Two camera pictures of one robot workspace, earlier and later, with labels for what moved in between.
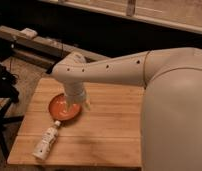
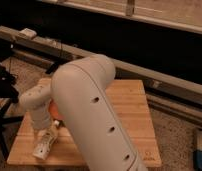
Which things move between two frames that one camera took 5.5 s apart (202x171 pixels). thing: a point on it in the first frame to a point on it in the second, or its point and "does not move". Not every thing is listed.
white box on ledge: x=28 y=32 does not move
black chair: x=5 y=95 does not move
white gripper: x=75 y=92 to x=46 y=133
